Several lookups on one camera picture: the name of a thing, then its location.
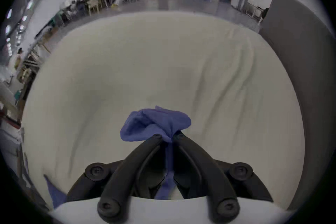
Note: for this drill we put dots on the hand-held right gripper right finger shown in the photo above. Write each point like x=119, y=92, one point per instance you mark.
x=207, y=173

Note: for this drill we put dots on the dark blue shirt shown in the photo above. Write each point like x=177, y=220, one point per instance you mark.
x=154, y=123

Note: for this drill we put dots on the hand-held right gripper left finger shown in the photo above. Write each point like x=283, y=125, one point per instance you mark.
x=126, y=173

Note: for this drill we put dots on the grey padded headboard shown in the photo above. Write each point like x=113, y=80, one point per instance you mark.
x=301, y=65

